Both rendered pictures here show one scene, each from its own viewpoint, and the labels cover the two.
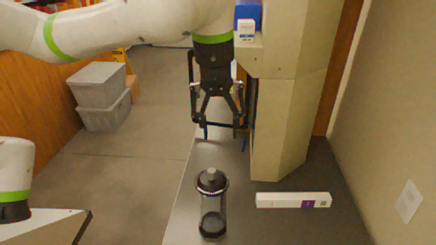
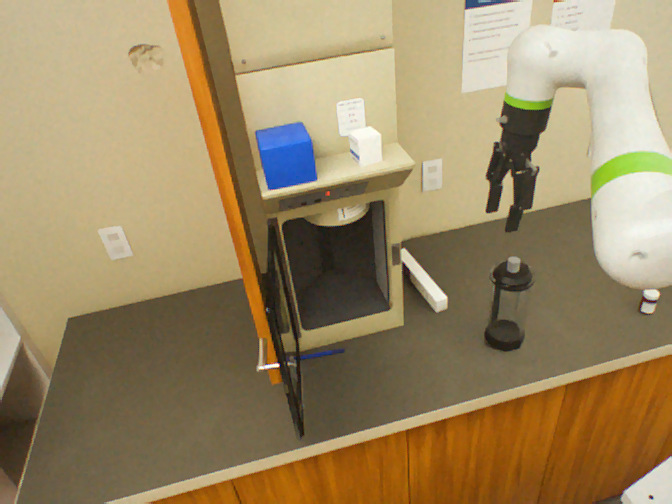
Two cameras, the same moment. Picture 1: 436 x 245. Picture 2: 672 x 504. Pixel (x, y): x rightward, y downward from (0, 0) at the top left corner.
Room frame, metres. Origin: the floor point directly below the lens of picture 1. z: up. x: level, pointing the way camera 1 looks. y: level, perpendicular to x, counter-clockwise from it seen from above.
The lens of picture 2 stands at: (1.23, 0.83, 1.99)
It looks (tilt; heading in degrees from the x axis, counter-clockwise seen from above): 36 degrees down; 255
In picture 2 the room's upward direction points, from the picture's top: 7 degrees counter-clockwise
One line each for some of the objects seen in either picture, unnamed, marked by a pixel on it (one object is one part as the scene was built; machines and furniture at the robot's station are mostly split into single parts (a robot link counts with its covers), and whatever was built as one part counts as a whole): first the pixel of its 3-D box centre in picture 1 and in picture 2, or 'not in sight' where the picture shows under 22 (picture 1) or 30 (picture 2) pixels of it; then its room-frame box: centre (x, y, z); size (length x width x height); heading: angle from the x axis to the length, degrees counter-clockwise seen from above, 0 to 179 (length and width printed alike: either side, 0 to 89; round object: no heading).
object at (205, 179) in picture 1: (211, 178); (512, 270); (0.58, 0.02, 1.18); 0.09 x 0.09 x 0.07
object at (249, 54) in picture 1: (244, 48); (336, 187); (0.97, -0.10, 1.46); 0.32 x 0.11 x 0.10; 174
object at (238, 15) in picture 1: (246, 15); (285, 155); (1.06, -0.11, 1.56); 0.10 x 0.10 x 0.09; 84
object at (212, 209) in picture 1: (212, 203); (508, 305); (0.58, 0.02, 1.06); 0.11 x 0.11 x 0.21
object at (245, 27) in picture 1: (245, 30); (365, 146); (0.90, -0.09, 1.54); 0.05 x 0.05 x 0.06; 3
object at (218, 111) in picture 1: (219, 92); (285, 331); (1.15, 0.00, 1.19); 0.30 x 0.01 x 0.40; 76
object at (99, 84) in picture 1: (100, 84); not in sight; (2.78, 1.35, 0.49); 0.60 x 0.42 x 0.33; 174
